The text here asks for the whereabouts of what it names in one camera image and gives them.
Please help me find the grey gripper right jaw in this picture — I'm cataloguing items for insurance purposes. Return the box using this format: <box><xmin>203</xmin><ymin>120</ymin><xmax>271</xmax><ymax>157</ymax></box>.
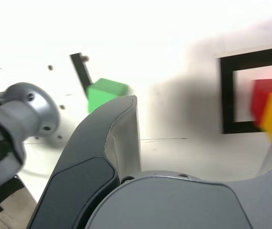
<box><xmin>84</xmin><ymin>125</ymin><xmax>272</xmax><ymax>229</ymax></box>

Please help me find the black tape square outline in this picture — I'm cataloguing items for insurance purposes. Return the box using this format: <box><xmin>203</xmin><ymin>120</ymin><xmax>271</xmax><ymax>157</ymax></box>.
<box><xmin>219</xmin><ymin>45</ymin><xmax>272</xmax><ymax>135</ymax></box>

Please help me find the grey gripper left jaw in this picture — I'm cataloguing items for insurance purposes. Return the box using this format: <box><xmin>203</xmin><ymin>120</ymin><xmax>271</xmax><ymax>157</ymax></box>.
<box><xmin>28</xmin><ymin>94</ymin><xmax>142</xmax><ymax>229</ymax></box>

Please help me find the black tape strip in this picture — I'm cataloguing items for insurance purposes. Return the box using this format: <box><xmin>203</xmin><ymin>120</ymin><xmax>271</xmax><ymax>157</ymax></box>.
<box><xmin>69</xmin><ymin>52</ymin><xmax>94</xmax><ymax>93</ymax></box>

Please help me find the green cube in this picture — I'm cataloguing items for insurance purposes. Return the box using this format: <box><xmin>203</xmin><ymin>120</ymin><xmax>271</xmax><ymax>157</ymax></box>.
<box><xmin>86</xmin><ymin>78</ymin><xmax>130</xmax><ymax>114</ymax></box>

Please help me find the red cube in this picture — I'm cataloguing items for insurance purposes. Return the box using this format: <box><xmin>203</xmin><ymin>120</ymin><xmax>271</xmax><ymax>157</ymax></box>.
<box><xmin>251</xmin><ymin>78</ymin><xmax>272</xmax><ymax>127</ymax></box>

